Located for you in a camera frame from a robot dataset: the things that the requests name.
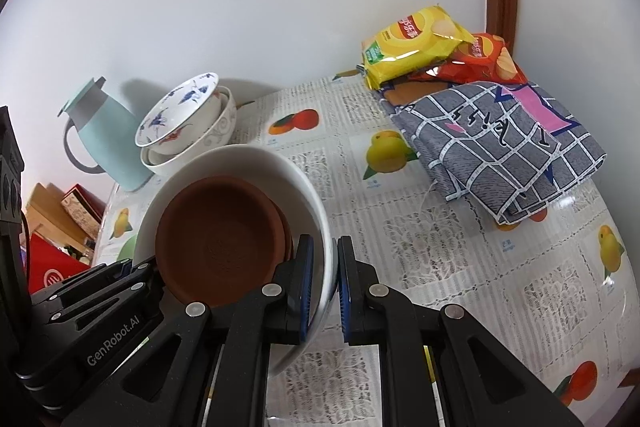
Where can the large white bowl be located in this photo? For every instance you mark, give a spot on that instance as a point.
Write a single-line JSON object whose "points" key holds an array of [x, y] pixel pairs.
{"points": [[165, 167]]}

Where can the blue crane print bowl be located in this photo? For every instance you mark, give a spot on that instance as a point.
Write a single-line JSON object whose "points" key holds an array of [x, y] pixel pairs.
{"points": [[175, 117]]}

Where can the small plain white bowl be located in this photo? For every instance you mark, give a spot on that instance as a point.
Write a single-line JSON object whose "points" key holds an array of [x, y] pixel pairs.
{"points": [[280, 177]]}

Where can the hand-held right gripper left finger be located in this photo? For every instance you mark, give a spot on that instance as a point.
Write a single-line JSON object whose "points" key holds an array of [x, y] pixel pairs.
{"points": [[306, 287]]}

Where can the red chip bag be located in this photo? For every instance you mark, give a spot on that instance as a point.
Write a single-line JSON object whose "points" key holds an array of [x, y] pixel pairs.
{"points": [[490, 57]]}

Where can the fruit print tablecloth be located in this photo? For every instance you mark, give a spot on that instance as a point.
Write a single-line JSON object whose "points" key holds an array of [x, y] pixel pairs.
{"points": [[450, 267]]}

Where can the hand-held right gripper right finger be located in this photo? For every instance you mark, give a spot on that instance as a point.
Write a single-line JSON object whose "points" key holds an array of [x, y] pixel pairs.
{"points": [[345, 287]]}

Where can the light blue thermos jug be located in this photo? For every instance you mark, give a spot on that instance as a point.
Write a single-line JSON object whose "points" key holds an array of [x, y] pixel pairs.
{"points": [[110, 132]]}

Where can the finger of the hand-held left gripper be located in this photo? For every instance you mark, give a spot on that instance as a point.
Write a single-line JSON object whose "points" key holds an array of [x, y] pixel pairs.
{"points": [[85, 279], [100, 302]]}

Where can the red box with white logo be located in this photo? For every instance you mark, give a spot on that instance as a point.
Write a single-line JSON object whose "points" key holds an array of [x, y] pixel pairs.
{"points": [[55, 267]]}

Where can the grey checked cloth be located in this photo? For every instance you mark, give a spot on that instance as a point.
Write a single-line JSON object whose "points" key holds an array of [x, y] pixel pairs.
{"points": [[500, 147]]}

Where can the red box with patterned side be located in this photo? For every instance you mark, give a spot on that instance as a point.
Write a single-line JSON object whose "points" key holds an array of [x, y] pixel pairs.
{"points": [[82, 212]]}

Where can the yellow chip bag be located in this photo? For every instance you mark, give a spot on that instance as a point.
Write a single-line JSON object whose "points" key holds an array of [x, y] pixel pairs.
{"points": [[410, 47]]}

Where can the green plate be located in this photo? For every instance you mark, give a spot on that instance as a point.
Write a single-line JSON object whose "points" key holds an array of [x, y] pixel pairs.
{"points": [[125, 252]]}

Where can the brown clay dish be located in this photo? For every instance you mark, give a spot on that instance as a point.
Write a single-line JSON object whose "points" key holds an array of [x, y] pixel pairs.
{"points": [[215, 247]]}

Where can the red print white bowl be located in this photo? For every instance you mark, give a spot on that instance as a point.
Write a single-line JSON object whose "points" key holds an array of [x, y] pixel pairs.
{"points": [[227, 122]]}

